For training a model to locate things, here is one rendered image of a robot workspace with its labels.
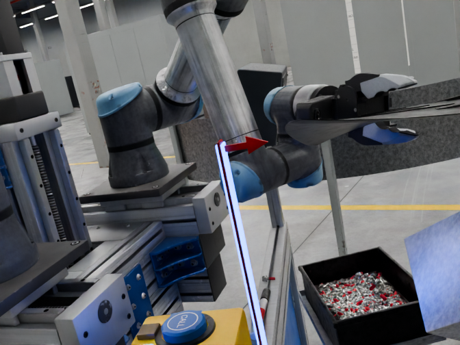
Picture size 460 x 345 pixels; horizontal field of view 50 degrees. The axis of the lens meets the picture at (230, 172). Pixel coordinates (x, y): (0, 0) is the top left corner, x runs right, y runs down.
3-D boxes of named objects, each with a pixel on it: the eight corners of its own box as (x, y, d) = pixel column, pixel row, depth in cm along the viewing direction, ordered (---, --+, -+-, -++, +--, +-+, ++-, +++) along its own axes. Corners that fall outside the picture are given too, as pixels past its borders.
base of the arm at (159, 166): (98, 190, 120) (87, 151, 118) (129, 172, 134) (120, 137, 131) (152, 185, 114) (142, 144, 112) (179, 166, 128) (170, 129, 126)
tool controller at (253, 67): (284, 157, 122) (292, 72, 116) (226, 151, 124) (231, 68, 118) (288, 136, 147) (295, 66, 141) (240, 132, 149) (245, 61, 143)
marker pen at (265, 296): (257, 332, 77) (270, 287, 90) (248, 332, 77) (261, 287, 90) (259, 340, 77) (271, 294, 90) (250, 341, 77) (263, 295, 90)
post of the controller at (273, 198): (284, 226, 121) (270, 150, 117) (272, 228, 122) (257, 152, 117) (285, 222, 124) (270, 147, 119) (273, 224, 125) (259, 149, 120)
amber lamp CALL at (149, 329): (156, 339, 43) (154, 333, 43) (137, 341, 44) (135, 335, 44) (161, 327, 45) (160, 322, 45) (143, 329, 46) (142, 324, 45)
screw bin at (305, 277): (443, 337, 76) (439, 297, 75) (340, 363, 75) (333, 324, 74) (384, 277, 98) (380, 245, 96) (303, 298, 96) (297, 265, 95)
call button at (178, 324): (203, 348, 42) (198, 330, 41) (159, 351, 42) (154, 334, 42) (212, 322, 45) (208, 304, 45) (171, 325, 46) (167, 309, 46)
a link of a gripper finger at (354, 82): (384, 64, 70) (345, 83, 78) (376, 64, 69) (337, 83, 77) (392, 96, 69) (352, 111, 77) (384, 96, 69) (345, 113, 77)
